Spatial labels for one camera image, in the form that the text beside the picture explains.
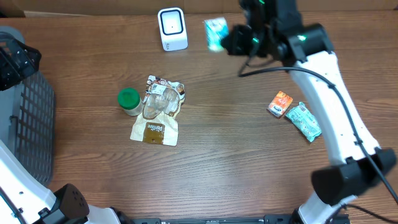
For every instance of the small teal tissue pack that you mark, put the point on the small teal tissue pack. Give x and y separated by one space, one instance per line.
215 29

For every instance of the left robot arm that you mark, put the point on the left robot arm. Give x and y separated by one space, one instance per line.
26 200

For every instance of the grey plastic shopping basket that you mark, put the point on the grey plastic shopping basket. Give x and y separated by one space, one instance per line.
28 121

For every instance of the green bottle cap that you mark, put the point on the green bottle cap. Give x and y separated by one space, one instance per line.
128 98

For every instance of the clear jar white contents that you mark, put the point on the clear jar white contents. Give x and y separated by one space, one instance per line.
136 111

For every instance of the orange tissue pack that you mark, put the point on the orange tissue pack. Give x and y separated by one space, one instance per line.
280 104

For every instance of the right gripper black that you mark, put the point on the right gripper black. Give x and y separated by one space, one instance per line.
231 42

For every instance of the teal snack packet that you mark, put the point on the teal snack packet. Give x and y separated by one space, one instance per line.
302 118

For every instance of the beige dried mushroom bag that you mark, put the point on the beige dried mushroom bag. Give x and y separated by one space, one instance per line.
162 103

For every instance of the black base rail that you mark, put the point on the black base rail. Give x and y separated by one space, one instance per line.
211 221

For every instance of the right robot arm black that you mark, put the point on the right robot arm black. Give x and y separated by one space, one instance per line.
357 161

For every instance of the white barcode scanner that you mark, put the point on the white barcode scanner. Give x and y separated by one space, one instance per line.
172 28

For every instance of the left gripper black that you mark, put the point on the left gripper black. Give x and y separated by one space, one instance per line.
14 71

